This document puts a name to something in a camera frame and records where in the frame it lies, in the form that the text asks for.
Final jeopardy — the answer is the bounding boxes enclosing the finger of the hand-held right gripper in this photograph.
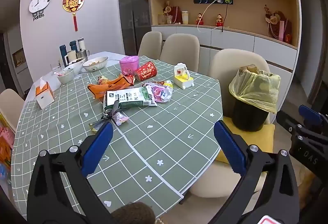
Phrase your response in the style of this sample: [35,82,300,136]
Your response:
[298,105,328,128]
[276,110,299,135]

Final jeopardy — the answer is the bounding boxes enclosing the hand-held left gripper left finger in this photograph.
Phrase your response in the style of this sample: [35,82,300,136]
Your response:
[27,122,114,224]

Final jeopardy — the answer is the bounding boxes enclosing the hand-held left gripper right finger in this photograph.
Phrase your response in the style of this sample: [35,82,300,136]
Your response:
[213,120,301,224]

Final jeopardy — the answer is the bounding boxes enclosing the black trash bin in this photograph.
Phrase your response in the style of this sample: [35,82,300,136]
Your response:
[232,97,270,132]

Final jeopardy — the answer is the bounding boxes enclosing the orange snack packet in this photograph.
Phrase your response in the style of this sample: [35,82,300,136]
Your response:
[87,75,129,99]

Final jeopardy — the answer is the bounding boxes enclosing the red snack packet gold edges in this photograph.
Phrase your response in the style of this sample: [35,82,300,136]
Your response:
[123,74,137,86]

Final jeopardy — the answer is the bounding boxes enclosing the clear pink packet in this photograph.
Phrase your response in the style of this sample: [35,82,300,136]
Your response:
[142,81,174,103]

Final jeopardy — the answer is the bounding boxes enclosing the red and gold cylinder can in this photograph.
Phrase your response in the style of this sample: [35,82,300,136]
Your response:
[134,61,157,81]

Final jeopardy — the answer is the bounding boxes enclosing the person's left hand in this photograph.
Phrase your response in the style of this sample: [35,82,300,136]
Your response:
[111,202,156,224]

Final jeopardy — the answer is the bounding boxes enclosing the dark shiny wrapper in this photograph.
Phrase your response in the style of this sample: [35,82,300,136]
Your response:
[89,119,105,133]

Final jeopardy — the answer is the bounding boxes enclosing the yellow seat cushion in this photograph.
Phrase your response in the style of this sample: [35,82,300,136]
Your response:
[216,117,276,164]

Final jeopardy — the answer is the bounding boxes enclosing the pink candy wrapper with ribbon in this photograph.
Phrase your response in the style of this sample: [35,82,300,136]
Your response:
[101,101,129,126]

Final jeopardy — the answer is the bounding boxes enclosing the green and white packet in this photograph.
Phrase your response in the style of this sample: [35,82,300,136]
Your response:
[103,86,157,112]

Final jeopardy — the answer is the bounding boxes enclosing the brown paper in bin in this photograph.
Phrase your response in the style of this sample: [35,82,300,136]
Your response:
[239,63,265,74]

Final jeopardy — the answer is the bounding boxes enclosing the orange tissue box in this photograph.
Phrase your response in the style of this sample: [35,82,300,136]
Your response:
[34,78,55,110]

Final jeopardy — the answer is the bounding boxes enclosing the small white bowl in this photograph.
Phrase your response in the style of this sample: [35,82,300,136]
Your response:
[56,68,75,84]

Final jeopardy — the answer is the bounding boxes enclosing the large floral bowl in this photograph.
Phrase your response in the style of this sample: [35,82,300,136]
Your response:
[82,56,109,72]

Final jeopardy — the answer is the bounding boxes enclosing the beige dining chair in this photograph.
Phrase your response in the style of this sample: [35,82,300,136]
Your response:
[190,49,276,199]
[0,89,25,132]
[138,31,163,58]
[159,33,200,73]

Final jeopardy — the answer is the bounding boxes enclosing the white bowl near bottles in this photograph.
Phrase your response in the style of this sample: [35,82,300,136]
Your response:
[68,58,85,68]

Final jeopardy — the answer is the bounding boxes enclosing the white and yellow toy box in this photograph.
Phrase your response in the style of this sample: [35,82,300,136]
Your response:
[174,62,194,90]

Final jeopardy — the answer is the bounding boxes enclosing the white mug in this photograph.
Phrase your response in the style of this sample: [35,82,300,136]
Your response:
[64,50,77,66]

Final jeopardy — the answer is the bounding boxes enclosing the pile of colourful packets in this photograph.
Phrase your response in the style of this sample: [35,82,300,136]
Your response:
[0,114,16,189]

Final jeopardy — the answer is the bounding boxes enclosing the brown plush doll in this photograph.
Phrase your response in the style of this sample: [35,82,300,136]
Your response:
[265,5,293,40]

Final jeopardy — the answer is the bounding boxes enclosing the wooden shelf cabinet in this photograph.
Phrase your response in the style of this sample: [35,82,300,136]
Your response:
[147,0,301,102]

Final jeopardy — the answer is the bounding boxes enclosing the dark glass door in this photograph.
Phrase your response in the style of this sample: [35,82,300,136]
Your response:
[116,0,151,57]

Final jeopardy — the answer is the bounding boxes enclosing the red gift bag with flowers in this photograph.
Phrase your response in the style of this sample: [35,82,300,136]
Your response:
[163,1,181,24]

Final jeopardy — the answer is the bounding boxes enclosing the black cable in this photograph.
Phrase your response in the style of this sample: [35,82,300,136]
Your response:
[221,3,230,33]

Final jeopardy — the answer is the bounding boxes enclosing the white charger cable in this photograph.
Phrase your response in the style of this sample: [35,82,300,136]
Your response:
[197,0,222,34]

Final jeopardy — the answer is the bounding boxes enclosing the black wall power strip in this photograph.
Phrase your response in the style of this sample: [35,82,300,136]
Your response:
[193,0,234,5]

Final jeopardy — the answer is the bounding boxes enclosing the red round tasselled wall ornament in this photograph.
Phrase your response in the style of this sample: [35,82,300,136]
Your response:
[62,0,85,32]

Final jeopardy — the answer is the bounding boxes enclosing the panda wall clock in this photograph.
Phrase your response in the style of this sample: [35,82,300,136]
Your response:
[28,0,51,22]

